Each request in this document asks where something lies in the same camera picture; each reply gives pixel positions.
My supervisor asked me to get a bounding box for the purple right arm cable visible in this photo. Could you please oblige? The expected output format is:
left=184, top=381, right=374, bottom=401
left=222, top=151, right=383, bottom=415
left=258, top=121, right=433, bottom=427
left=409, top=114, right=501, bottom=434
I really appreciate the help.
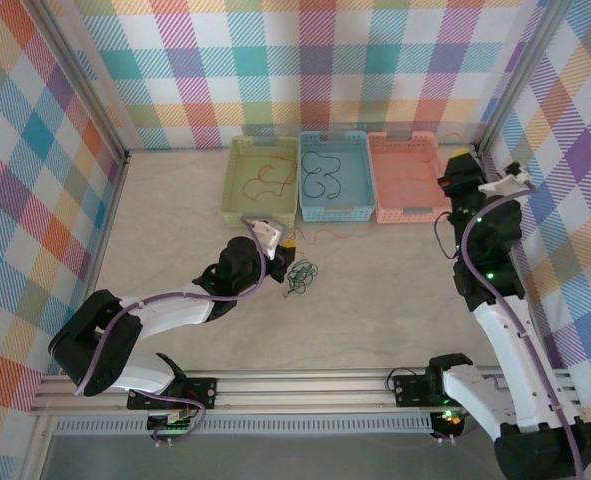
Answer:
left=432, top=182, right=589, bottom=480

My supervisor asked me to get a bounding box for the aluminium frame post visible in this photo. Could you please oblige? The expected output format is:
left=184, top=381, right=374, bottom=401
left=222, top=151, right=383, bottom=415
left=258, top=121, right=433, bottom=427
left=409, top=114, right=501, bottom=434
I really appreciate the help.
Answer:
left=34, top=0, right=132, bottom=164
left=474, top=0, right=574, bottom=156

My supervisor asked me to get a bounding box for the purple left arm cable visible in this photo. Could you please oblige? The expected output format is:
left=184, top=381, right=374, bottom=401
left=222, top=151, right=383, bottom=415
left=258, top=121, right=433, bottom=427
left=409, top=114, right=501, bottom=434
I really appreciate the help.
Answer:
left=74, top=215, right=269, bottom=446

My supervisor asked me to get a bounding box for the thin red cable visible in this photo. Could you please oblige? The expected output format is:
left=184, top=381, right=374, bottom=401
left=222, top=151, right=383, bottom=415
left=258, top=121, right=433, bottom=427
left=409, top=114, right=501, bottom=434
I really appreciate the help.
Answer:
left=243, top=154, right=298, bottom=201

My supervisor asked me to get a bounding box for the black right gripper wire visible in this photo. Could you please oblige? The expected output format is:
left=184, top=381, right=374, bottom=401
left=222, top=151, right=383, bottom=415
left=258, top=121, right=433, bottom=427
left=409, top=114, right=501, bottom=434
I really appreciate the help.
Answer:
left=433, top=210, right=459, bottom=261

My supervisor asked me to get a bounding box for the thin green cable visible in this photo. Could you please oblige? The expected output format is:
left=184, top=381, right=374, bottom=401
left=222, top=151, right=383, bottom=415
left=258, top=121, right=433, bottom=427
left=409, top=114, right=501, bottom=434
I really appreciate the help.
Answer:
left=282, top=258, right=321, bottom=300

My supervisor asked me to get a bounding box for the green perforated plastic basket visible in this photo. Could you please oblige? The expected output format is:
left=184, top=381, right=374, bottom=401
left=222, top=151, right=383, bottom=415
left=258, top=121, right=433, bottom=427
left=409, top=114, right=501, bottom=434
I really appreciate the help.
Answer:
left=220, top=135, right=300, bottom=230

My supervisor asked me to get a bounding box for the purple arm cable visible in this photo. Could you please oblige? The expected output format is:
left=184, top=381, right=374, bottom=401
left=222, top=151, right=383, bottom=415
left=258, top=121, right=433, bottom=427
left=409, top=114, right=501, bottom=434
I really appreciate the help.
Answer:
left=432, top=182, right=589, bottom=480
left=74, top=215, right=269, bottom=446

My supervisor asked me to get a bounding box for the thin black cable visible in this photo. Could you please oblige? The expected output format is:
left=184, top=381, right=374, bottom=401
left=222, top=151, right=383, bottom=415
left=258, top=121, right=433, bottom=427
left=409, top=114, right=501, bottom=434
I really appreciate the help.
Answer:
left=300, top=149, right=344, bottom=201

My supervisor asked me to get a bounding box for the grey slotted cable duct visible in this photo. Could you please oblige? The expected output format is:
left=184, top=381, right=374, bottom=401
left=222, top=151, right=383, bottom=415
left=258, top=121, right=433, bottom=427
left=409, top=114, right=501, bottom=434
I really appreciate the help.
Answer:
left=54, top=418, right=434, bottom=437

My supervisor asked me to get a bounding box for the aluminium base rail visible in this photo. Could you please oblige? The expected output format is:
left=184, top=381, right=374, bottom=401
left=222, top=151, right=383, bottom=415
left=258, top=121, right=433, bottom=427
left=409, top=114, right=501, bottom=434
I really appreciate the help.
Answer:
left=29, top=368, right=584, bottom=415

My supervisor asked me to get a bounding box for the pink perforated plastic basket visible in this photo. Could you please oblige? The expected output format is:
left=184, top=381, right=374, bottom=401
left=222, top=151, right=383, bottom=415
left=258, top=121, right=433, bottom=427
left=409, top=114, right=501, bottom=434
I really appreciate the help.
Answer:
left=366, top=130, right=456, bottom=225

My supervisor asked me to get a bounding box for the aluminium frame side rail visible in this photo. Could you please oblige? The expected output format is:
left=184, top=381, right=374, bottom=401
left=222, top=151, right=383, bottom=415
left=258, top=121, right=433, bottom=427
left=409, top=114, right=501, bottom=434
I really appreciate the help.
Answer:
left=24, top=152, right=132, bottom=480
left=472, top=144, right=591, bottom=480

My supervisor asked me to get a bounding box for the blue perforated plastic basket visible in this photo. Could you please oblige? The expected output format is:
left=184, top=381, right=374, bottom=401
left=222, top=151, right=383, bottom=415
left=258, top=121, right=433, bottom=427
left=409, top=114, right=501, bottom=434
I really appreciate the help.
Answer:
left=297, top=130, right=379, bottom=224

